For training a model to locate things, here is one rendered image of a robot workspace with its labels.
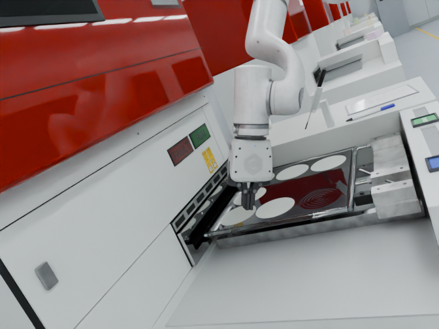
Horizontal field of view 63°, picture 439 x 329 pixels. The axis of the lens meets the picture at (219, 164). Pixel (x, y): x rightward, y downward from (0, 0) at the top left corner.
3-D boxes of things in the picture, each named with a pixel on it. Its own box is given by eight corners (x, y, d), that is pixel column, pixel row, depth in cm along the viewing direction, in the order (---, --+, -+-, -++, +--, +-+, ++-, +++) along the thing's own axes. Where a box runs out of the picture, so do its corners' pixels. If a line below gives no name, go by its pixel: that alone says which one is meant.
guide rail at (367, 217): (219, 249, 97) (215, 239, 96) (222, 245, 99) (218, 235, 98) (426, 217, 74) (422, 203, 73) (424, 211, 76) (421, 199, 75)
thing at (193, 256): (191, 266, 89) (174, 234, 87) (243, 188, 127) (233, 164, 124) (196, 266, 88) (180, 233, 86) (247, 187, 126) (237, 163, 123)
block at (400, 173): (373, 188, 81) (370, 177, 80) (373, 182, 84) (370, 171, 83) (413, 181, 77) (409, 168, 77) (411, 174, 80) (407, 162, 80)
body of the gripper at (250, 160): (234, 134, 79) (232, 183, 81) (277, 134, 82) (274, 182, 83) (225, 131, 86) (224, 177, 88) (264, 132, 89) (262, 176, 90)
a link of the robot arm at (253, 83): (276, 124, 86) (239, 122, 89) (279, 67, 84) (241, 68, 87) (268, 125, 78) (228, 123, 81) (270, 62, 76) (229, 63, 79)
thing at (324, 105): (315, 132, 112) (301, 92, 108) (317, 128, 115) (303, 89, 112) (335, 126, 109) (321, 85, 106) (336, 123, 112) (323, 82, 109)
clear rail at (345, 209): (203, 239, 90) (201, 235, 90) (206, 236, 91) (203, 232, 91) (355, 213, 73) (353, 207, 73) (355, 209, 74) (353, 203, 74)
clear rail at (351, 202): (347, 213, 74) (345, 208, 73) (353, 150, 106) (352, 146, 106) (355, 213, 73) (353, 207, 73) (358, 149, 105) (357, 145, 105)
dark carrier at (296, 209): (208, 234, 91) (208, 232, 91) (247, 177, 120) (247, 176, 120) (346, 208, 75) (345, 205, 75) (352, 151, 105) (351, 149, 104)
